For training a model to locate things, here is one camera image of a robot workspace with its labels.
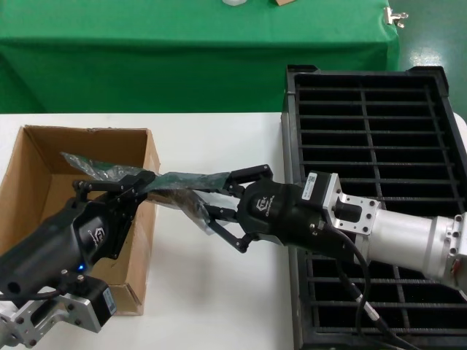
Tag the wrist camera silver mount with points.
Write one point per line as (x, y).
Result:
(350, 211)
(65, 313)

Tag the right wrist camera silver mount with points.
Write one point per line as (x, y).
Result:
(350, 211)

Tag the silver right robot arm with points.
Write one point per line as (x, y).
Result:
(408, 237)

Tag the metal binder clip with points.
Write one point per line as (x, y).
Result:
(394, 17)

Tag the green cloth covered table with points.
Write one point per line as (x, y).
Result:
(182, 54)

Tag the brown cardboard box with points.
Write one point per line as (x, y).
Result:
(73, 142)

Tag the left wrist camera silver mount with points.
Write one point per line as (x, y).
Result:
(65, 313)

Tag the small brown cardboard piece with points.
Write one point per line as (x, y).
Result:
(282, 2)

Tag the black slotted container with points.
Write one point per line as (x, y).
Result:
(383, 127)

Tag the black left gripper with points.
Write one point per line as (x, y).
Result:
(54, 248)

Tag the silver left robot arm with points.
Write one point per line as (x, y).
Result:
(7, 328)

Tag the grey antistatic plastic bag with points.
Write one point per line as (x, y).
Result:
(182, 204)

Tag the white tape roll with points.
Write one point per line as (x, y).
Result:
(233, 2)

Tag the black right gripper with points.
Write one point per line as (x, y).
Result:
(277, 215)

